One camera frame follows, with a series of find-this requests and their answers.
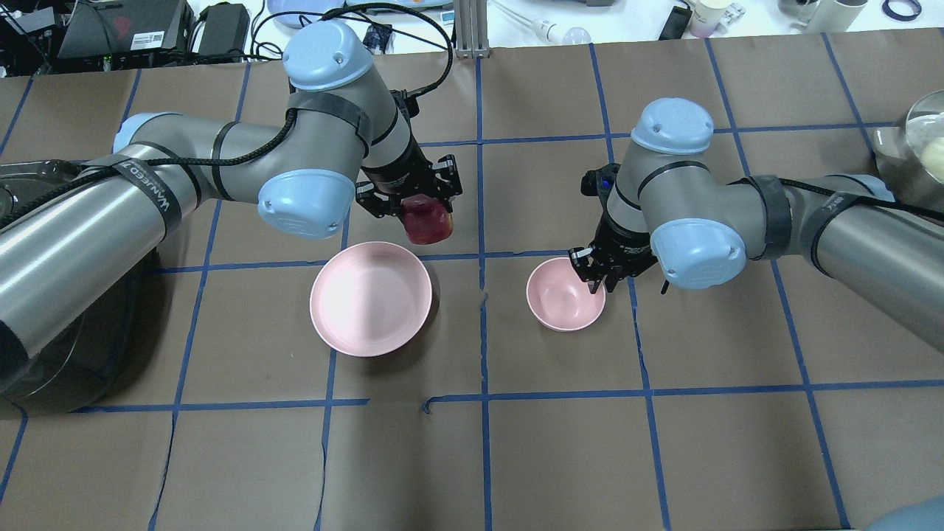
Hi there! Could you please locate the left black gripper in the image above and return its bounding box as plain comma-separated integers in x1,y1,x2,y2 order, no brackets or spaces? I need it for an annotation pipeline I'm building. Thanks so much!
355,153,463,226

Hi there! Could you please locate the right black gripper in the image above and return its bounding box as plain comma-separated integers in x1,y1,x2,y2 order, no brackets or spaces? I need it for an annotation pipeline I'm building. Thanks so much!
569,218,657,295

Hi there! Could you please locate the red apple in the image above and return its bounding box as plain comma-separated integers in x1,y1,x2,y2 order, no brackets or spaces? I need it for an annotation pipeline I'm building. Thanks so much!
403,194,453,245

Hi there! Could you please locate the pink bowl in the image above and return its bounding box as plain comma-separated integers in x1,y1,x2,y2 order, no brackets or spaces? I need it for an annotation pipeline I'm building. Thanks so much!
525,257,606,332

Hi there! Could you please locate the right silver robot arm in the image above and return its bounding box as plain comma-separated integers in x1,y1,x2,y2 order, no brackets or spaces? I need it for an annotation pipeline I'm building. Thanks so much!
569,97,942,294

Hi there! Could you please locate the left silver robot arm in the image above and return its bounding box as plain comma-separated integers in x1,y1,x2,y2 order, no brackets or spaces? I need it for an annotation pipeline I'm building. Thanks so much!
1,9,463,375

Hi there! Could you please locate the pink plate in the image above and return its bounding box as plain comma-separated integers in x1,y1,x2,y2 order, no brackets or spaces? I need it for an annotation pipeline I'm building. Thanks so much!
309,241,434,358

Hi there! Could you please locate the light bulb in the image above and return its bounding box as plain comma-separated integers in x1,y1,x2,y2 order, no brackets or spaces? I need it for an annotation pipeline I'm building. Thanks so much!
488,1,593,45

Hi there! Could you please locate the black power adapter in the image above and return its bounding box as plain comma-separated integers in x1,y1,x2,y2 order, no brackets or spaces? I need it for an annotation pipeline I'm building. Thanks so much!
196,2,249,63

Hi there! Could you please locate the white purple cup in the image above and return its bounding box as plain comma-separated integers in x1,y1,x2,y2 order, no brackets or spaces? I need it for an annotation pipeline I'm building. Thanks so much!
687,0,734,39

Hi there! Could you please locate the white mug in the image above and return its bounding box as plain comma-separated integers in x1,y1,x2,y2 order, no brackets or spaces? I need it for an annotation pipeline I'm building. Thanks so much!
798,1,869,33

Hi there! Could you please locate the white steamed bun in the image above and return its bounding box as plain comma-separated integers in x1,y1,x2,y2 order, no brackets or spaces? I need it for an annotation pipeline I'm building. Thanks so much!
918,136,944,184

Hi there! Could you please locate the black computer box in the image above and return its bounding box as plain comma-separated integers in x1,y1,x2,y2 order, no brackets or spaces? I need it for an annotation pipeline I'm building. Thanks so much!
57,1,193,60

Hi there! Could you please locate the dark grey rice cooker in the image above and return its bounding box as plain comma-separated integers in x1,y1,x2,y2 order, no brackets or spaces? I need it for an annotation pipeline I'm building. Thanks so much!
0,159,159,414

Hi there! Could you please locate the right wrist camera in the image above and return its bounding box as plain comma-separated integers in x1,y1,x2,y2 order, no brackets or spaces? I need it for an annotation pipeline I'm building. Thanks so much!
580,164,621,204

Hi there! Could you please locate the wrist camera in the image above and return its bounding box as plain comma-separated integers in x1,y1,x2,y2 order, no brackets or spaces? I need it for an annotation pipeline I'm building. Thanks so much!
580,164,621,204
389,88,422,127

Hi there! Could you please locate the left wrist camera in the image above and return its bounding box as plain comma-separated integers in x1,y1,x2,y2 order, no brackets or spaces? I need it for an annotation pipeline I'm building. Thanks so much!
389,88,422,127

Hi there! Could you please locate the aluminium frame post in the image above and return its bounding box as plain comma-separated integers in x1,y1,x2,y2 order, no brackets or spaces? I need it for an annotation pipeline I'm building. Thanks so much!
453,0,491,58

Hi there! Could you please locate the steel pot with handles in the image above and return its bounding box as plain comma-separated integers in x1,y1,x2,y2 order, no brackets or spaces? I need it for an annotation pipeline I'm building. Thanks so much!
872,90,943,195

